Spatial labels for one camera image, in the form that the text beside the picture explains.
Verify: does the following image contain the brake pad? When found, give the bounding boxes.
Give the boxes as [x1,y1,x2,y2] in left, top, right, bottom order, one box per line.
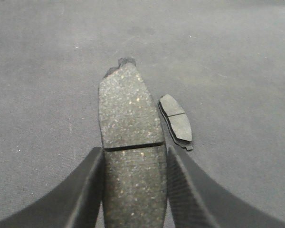
[158,94,193,151]
[98,57,167,228]

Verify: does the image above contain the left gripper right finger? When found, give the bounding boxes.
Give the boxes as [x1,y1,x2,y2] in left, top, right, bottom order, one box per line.
[167,146,285,228]

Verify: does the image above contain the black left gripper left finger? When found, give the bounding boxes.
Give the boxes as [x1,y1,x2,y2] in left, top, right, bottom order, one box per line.
[0,147,104,228]

